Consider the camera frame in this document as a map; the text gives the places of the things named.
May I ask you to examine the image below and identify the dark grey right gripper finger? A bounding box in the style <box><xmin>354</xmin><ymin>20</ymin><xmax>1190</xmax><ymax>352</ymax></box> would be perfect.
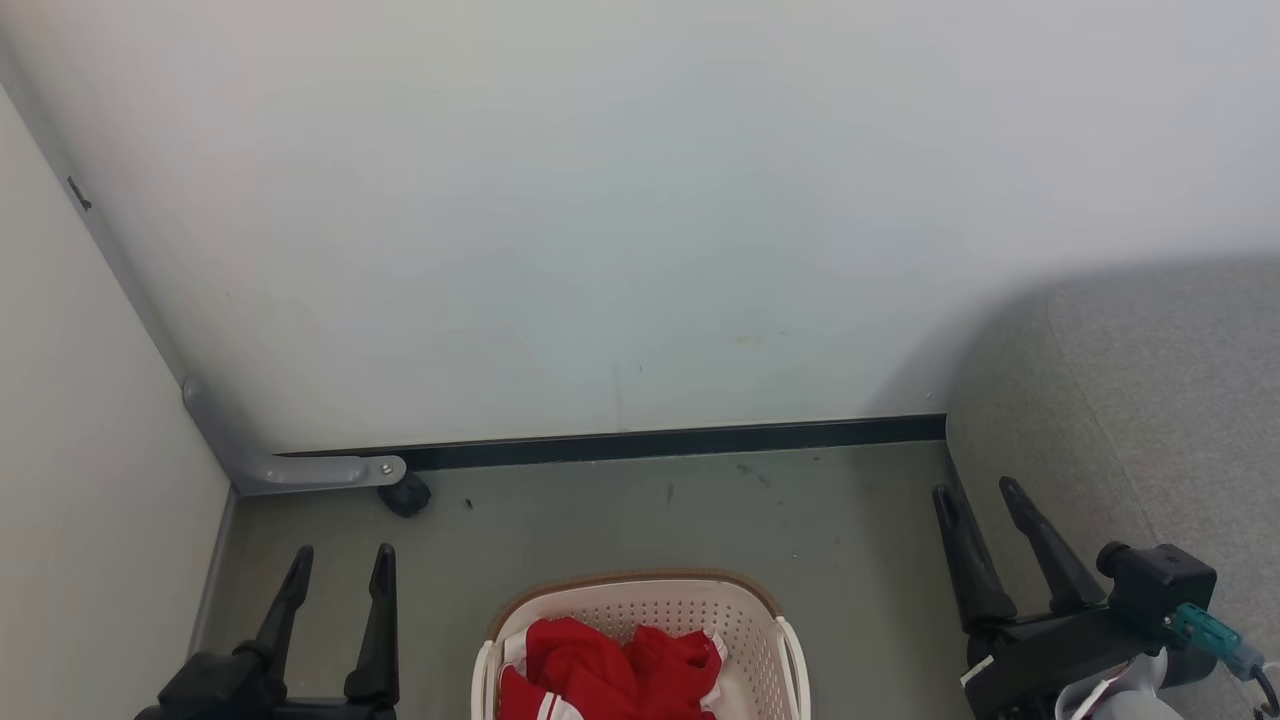
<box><xmin>998</xmin><ymin>476</ymin><xmax>1109</xmax><ymax>616</ymax></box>
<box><xmin>932</xmin><ymin>484</ymin><xmax>1019</xmax><ymax>633</ymax></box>

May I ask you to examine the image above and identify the grey fabric sofa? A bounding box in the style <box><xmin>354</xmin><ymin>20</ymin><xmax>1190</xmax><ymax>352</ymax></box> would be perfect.
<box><xmin>945</xmin><ymin>262</ymin><xmax>1280</xmax><ymax>720</ymax></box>

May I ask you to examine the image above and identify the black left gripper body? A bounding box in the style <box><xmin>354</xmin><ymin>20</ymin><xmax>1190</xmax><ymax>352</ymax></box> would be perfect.
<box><xmin>135</xmin><ymin>652</ymin><xmax>401</xmax><ymax>720</ymax></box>

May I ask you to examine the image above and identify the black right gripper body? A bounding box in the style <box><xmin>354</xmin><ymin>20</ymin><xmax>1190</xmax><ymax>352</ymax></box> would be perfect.
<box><xmin>960</xmin><ymin>602</ymin><xmax>1169</xmax><ymax>720</ymax></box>

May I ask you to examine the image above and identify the red and white garment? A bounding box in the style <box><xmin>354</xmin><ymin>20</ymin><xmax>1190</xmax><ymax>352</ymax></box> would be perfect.
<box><xmin>497</xmin><ymin>617</ymin><xmax>728</xmax><ymax>720</ymax></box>

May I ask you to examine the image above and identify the teal cable connector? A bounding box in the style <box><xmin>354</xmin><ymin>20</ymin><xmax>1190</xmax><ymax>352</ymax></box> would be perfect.
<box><xmin>1165</xmin><ymin>603</ymin><xmax>1266</xmax><ymax>681</ymax></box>

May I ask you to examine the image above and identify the grey metal corner bracket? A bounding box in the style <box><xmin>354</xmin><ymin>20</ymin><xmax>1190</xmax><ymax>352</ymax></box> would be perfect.
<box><xmin>180</xmin><ymin>375</ymin><xmax>407</xmax><ymax>498</ymax></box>

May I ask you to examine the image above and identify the black baseboard strip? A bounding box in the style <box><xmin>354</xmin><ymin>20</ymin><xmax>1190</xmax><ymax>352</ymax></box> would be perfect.
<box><xmin>275</xmin><ymin>414</ymin><xmax>947</xmax><ymax>473</ymax></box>

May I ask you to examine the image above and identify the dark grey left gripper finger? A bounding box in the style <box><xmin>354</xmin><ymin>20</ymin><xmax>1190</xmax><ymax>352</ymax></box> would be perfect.
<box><xmin>235</xmin><ymin>545</ymin><xmax>316</xmax><ymax>683</ymax></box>
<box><xmin>345</xmin><ymin>543</ymin><xmax>401</xmax><ymax>705</ymax></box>

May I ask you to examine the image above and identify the cream perforated laundry basket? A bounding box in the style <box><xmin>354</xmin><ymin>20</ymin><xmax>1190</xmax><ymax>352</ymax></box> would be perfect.
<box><xmin>470</xmin><ymin>570</ymin><xmax>811</xmax><ymax>720</ymax></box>

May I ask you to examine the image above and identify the black round caster foot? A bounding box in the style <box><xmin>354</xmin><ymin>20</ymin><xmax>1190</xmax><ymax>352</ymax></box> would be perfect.
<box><xmin>377</xmin><ymin>474</ymin><xmax>432</xmax><ymax>519</ymax></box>

